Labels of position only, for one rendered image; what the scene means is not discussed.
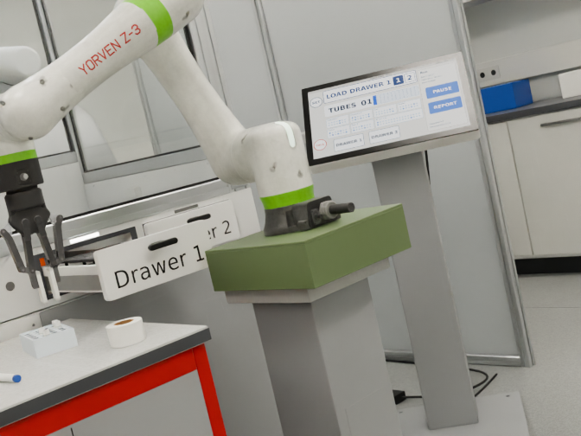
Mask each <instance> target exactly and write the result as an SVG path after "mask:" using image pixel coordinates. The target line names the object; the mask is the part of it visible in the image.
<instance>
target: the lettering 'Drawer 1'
mask: <svg viewBox="0 0 581 436"><path fill-rule="evenodd" d="M195 248H197V252H198V255H199V260H197V262H198V261H201V260H204V258H201V255H200V250H199V247H198V245H197V246H195V247H194V249H195ZM183 255H186V254H185V253H184V254H183ZM183 255H180V258H181V262H182V266H184V265H183V260H182V257H183ZM172 259H175V260H176V262H173V263H170V261H171V260H172ZM175 263H178V261H177V258H175V257H172V258H170V259H169V268H170V269H171V270H175V269H177V268H179V266H178V267H176V268H172V267H171V265H173V264H175ZM152 267H153V269H154V271H155V273H156V275H159V267H160V268H161V270H162V272H163V273H165V260H164V261H163V269H162V267H161V265H160V263H159V262H157V271H156V268H155V267H154V265H153V264H152ZM144 268H146V269H147V271H145V272H142V274H141V278H142V279H147V278H151V276H150V270H149V268H148V267H147V266H143V267H141V268H140V271H141V270H142V269H144ZM135 271H137V269H135V270H134V272H135ZM134 272H133V271H131V274H132V277H133V281H134V283H136V280H135V277H134ZM114 273H115V277H116V280H117V284H118V288H121V287H124V286H126V285H127V284H128V283H129V276H128V273H127V272H126V271H124V270H120V271H116V272H114ZM117 273H125V275H126V278H127V281H126V283H125V284H124V285H120V284H119V282H118V275H117ZM144 273H148V277H147V278H144V276H143V275H144Z"/></svg>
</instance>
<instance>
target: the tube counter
mask: <svg viewBox="0 0 581 436"><path fill-rule="evenodd" d="M419 95H420V93H419V88H418V85H416V86H411V87H405V88H400V89H397V90H393V91H389V92H385V93H378V94H375V95H371V96H367V97H363V98H360V103H361V109H363V108H367V107H370V106H377V105H381V104H385V103H389V102H394V101H397V100H401V99H408V98H412V97H416V96H419Z"/></svg>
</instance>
